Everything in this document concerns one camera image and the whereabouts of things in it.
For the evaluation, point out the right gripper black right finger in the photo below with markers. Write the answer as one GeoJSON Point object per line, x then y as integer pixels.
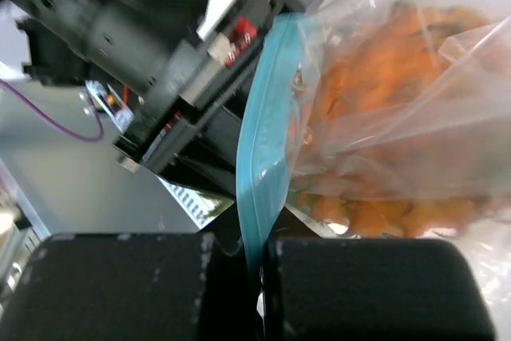
{"type": "Point", "coordinates": [334, 289]}

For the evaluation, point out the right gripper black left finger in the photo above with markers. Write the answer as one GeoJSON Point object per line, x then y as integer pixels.
{"type": "Point", "coordinates": [132, 287]}

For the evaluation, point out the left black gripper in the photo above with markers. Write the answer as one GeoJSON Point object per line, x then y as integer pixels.
{"type": "Point", "coordinates": [192, 93]}

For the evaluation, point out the orange toy pineapple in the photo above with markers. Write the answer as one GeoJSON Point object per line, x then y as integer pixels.
{"type": "Point", "coordinates": [409, 133]}

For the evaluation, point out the clear zip top bag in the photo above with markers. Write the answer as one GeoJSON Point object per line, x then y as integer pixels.
{"type": "Point", "coordinates": [277, 115]}

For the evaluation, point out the white slotted cable duct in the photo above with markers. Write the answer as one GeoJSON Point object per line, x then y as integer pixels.
{"type": "Point", "coordinates": [202, 208]}

